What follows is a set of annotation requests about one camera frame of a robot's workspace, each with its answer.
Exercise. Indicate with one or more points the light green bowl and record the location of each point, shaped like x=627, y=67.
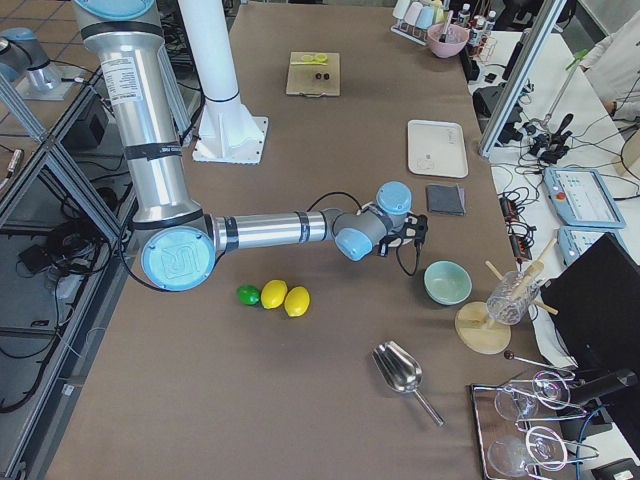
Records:
x=447, y=283

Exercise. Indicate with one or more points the wooden cutting board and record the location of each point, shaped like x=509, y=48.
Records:
x=301, y=78

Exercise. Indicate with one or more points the clear textured glass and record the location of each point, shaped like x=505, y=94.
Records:
x=511, y=299

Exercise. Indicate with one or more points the lemon half slice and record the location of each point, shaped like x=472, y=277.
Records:
x=319, y=58

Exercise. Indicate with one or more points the wooden cup stand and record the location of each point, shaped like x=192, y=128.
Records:
x=484, y=335

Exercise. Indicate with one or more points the blue teach pendant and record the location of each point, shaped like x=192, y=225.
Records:
x=581, y=198
x=574, y=241

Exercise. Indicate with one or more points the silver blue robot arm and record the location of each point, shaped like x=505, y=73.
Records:
x=264, y=168

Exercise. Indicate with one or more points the wine glass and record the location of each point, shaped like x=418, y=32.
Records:
x=520, y=399
x=538, y=453

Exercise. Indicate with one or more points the grey folded cloth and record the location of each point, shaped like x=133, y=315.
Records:
x=446, y=199

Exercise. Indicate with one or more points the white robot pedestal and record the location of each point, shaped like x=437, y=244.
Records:
x=228, y=132

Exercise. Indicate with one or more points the wire bottle rack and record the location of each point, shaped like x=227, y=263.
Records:
x=479, y=27

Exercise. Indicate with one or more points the aluminium frame post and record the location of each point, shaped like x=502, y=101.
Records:
x=535, y=40

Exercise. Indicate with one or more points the green lime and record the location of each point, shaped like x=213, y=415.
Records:
x=248, y=294

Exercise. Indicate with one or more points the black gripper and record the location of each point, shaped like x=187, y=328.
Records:
x=384, y=247

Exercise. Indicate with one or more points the metal glass rack tray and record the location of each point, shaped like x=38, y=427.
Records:
x=517, y=427

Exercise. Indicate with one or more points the yellow lemon near lime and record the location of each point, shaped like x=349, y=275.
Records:
x=273, y=293

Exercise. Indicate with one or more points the person in white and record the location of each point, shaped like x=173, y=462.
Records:
x=612, y=69

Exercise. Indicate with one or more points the green tipped grabber stick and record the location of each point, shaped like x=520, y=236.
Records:
x=543, y=123

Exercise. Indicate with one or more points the cream rabbit tray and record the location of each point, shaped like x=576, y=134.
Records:
x=436, y=148

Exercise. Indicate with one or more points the lemon wedge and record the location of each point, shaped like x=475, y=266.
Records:
x=303, y=60

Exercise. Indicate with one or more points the black tool in bowl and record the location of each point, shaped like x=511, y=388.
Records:
x=445, y=26

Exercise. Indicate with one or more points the upper wine glass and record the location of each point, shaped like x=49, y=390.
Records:
x=520, y=399

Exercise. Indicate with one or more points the metal scoop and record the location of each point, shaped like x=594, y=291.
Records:
x=403, y=374

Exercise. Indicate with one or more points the yellow lemon right one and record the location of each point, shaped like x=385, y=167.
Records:
x=297, y=302

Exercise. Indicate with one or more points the black laptop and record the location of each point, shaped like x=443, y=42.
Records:
x=597, y=298

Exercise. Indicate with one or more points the lower wine glass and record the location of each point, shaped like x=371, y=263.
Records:
x=538, y=453

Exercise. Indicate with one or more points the pastel cup rack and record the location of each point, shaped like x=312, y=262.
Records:
x=414, y=18

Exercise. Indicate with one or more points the pink bowl with ice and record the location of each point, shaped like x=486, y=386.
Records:
x=456, y=39

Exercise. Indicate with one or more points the cream round plate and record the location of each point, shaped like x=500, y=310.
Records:
x=395, y=240

